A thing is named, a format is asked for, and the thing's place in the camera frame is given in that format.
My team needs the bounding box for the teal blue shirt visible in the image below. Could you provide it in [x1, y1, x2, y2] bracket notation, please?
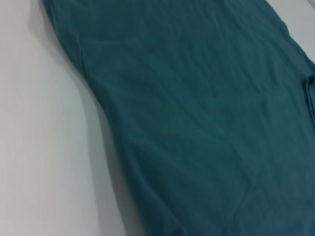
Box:
[40, 0, 315, 236]

